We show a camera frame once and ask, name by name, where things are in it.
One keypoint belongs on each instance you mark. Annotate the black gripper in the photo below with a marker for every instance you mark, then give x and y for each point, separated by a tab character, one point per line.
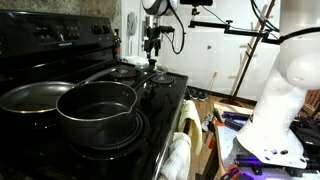
151	35

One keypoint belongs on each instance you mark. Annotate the robot base table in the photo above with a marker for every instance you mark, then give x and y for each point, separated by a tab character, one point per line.
226	143

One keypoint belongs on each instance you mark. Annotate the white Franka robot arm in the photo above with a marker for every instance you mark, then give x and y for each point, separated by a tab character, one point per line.
280	110

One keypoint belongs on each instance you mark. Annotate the black electric stove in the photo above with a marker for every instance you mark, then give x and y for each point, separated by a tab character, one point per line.
160	110

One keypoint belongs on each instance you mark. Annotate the white door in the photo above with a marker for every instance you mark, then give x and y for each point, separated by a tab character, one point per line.
163	43

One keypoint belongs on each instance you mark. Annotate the white yellow paper pile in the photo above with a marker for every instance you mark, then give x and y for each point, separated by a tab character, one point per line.
133	60

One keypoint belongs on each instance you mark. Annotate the dark glass bottle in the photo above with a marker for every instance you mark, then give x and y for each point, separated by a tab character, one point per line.
116	46

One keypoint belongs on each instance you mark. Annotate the dark shoe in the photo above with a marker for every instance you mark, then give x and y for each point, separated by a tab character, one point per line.
203	96
193	93

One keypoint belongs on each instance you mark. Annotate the pale yellow dish towel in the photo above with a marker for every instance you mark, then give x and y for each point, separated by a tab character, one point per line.
195	126

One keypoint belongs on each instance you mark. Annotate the wooden coat rack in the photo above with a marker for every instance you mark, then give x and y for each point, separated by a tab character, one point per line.
253	46

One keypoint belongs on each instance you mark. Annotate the blue black clamp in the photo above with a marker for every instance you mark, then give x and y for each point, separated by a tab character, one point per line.
235	116

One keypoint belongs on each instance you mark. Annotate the white dish towel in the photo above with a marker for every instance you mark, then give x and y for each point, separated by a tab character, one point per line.
178	156

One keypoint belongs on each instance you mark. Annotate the grey frying pan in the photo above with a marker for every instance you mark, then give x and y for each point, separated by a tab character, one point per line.
30	96

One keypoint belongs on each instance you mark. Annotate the wooden chair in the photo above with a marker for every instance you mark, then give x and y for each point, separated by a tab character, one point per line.
311	100

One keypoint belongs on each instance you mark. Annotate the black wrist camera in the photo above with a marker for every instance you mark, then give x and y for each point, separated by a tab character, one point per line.
166	29

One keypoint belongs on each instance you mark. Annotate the grey wall phone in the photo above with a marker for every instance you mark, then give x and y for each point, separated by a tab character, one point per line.
131	23

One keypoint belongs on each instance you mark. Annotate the black camera on boom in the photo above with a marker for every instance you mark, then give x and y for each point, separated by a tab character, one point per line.
196	2

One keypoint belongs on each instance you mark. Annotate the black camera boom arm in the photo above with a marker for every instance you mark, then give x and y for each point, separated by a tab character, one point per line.
243	32

